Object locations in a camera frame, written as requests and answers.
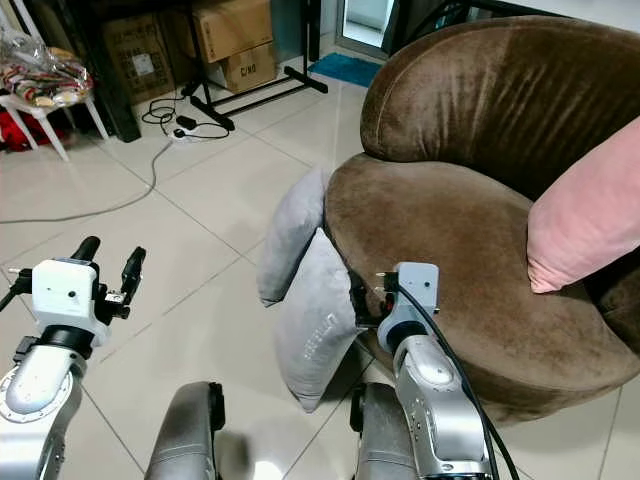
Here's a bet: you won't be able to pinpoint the large plain cardboard box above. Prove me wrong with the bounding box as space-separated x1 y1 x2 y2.
192 0 277 65

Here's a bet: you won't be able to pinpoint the pink pillow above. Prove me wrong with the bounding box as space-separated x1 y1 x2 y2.
526 114 640 295

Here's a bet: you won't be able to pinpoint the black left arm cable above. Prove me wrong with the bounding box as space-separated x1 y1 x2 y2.
0 266 35 313

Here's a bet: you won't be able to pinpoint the small printed cardboard box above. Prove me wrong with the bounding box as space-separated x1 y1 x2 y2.
219 41 280 95

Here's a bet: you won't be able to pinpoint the brown velvet round sofa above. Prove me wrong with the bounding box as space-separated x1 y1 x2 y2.
324 14 640 427

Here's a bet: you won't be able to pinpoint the white plastic stool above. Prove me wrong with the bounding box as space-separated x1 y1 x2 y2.
0 92 111 163

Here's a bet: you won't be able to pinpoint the glass door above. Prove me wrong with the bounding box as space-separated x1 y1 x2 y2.
335 0 397 57

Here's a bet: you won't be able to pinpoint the tall cardboard box with label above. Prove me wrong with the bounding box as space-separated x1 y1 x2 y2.
101 14 173 102

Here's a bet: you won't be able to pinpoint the grey floor cable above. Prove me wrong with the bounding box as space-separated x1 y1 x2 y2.
0 136 176 226

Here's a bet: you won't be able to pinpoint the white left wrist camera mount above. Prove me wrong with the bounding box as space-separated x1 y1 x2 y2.
31 257 101 333

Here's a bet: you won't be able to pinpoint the grey left robot leg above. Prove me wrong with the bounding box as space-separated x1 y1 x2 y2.
144 380 227 480

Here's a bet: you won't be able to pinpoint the black metal rack stand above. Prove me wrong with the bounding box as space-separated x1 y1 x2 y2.
182 0 330 132

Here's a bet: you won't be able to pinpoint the blue floor mat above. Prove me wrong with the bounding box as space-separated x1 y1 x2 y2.
307 51 384 89

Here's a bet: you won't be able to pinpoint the grey right robot leg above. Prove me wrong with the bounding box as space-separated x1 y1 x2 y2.
349 383 413 480

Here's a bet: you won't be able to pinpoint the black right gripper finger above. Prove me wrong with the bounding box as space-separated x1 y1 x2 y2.
347 270 371 327

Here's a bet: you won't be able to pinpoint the grey pillow with printed logo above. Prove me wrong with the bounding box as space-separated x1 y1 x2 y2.
274 228 367 414

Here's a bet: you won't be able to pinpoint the grey robot leg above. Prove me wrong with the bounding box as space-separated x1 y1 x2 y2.
349 383 413 480
144 380 227 480

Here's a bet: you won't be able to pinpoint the clear plastic bag of goods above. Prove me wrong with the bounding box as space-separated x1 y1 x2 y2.
0 28 98 110

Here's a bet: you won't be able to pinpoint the red bag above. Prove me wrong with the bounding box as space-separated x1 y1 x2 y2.
0 111 53 154

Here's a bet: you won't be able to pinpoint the power strip with black cables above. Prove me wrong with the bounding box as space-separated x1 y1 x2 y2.
140 95 231 142

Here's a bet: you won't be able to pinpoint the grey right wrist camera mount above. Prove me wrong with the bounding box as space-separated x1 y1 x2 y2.
381 261 442 333

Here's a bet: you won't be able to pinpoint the plain grey pillow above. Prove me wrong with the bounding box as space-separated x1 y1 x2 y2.
256 167 332 308

